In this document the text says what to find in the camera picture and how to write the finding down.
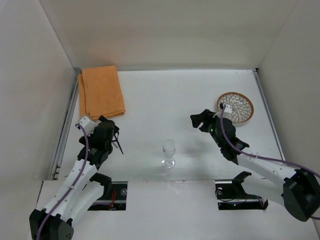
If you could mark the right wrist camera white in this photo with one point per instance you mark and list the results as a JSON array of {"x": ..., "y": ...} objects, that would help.
[{"x": 226, "y": 110}]

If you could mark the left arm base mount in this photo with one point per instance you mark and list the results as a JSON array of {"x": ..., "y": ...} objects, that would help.
[{"x": 113, "y": 200}]

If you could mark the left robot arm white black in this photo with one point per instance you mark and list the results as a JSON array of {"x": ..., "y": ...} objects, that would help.
[{"x": 83, "y": 185}]

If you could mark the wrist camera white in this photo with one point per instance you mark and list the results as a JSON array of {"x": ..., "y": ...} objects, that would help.
[
  {"x": 226, "y": 110},
  {"x": 87, "y": 124}
]

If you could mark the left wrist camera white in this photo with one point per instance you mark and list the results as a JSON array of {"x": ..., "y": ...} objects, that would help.
[{"x": 87, "y": 124}]

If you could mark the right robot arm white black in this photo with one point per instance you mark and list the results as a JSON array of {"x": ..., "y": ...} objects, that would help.
[{"x": 289, "y": 184}]

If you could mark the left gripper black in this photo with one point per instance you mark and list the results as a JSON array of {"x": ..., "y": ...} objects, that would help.
[{"x": 111, "y": 136}]

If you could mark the floral patterned ceramic plate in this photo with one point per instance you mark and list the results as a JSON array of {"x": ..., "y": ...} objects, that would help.
[{"x": 242, "y": 107}]

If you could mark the orange cloth placemat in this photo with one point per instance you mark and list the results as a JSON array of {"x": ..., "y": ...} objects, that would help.
[{"x": 100, "y": 92}]

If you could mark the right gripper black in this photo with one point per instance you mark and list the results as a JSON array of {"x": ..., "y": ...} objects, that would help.
[{"x": 205, "y": 121}]

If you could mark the clear wine glass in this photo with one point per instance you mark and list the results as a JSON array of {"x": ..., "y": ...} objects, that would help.
[{"x": 169, "y": 150}]

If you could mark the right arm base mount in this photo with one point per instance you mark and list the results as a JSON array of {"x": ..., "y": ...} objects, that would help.
[{"x": 231, "y": 195}]

